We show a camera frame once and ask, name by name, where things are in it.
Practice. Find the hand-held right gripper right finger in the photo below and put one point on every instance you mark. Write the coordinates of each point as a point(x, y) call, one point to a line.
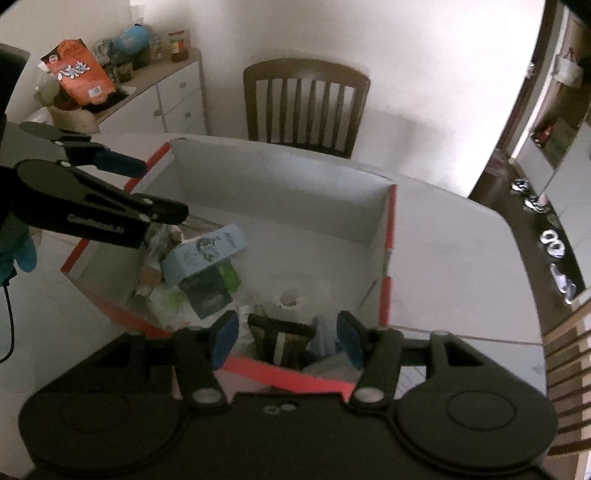
point(349, 341)

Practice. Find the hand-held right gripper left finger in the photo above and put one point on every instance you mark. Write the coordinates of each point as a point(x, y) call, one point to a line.
point(225, 339)

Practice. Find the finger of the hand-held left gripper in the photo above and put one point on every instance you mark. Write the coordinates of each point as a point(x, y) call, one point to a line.
point(120, 164)
point(106, 207)

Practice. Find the clear tape roll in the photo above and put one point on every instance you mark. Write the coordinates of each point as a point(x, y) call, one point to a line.
point(318, 295)

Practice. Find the dark striped foil packet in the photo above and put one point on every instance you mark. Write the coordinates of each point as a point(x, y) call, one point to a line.
point(281, 339)

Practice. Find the light blue tissue pack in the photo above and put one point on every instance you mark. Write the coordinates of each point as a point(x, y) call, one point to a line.
point(207, 251)

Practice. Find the red cardboard box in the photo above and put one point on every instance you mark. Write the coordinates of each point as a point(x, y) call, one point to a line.
point(300, 203)

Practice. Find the white marble desktop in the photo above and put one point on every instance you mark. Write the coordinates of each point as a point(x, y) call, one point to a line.
point(438, 240)

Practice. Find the person's left hand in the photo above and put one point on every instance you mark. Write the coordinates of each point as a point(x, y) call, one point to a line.
point(21, 251)

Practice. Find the beige chair back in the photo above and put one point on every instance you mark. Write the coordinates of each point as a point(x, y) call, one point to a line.
point(74, 120)

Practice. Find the white sideboard cabinet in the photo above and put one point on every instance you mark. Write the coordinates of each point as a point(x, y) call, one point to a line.
point(180, 101)

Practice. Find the orange snack bag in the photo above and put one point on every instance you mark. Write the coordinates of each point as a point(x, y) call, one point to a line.
point(81, 74)

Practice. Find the blue soft toy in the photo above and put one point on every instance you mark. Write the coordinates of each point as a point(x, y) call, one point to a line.
point(131, 38)

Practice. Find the glass jar with red lid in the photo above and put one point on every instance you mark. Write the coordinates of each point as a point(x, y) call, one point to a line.
point(179, 46)

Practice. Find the brown slatted wooden chair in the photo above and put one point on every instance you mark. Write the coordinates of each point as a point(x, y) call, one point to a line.
point(572, 369)
point(307, 106)

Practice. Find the white slipper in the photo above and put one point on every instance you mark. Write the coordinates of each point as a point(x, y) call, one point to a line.
point(553, 242)
point(564, 284)

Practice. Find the dark sneaker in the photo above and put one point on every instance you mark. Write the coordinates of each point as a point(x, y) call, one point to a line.
point(521, 184)
point(535, 203)

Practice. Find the white shelf cabinet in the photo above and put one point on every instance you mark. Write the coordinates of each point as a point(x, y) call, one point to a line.
point(563, 138)

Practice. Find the white hanging bag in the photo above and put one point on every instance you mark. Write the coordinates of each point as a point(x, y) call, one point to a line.
point(568, 69)

